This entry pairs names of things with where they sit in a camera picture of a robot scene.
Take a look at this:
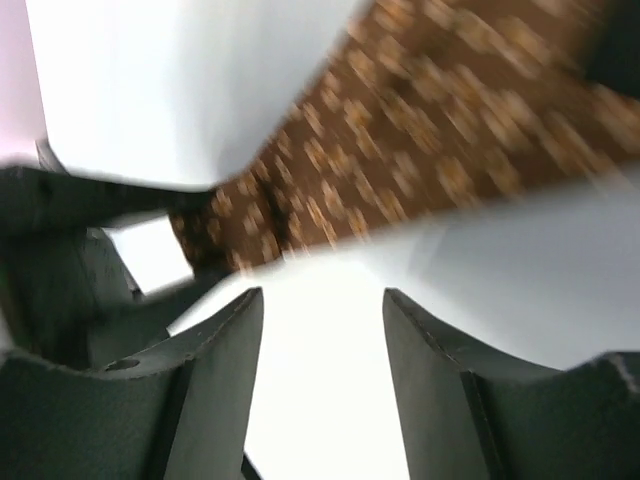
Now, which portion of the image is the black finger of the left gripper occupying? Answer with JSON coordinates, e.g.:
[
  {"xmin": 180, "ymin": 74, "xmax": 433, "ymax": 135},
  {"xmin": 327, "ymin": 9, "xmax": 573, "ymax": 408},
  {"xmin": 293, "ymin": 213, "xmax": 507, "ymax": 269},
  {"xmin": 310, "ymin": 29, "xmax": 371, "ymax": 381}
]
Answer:
[
  {"xmin": 1, "ymin": 165, "xmax": 211, "ymax": 235},
  {"xmin": 74, "ymin": 229, "xmax": 229, "ymax": 350}
]

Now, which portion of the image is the brown floral tie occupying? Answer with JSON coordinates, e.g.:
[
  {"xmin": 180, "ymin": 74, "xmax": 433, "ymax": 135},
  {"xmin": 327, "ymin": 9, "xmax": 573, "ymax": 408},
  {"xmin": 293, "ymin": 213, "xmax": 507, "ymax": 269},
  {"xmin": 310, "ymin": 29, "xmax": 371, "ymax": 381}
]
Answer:
[{"xmin": 171, "ymin": 1, "xmax": 639, "ymax": 272}]

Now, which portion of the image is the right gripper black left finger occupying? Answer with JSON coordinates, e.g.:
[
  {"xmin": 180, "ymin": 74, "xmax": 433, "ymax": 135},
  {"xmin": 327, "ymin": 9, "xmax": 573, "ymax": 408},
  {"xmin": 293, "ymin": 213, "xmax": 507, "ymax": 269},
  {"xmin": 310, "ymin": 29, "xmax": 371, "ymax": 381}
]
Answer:
[{"xmin": 1, "ymin": 288, "xmax": 264, "ymax": 479}]

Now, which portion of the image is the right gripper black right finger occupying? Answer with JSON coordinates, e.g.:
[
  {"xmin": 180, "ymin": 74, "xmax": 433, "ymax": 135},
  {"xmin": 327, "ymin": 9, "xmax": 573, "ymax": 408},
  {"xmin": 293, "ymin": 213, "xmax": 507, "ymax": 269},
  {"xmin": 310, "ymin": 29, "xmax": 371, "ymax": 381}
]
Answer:
[{"xmin": 383, "ymin": 288, "xmax": 639, "ymax": 480}]

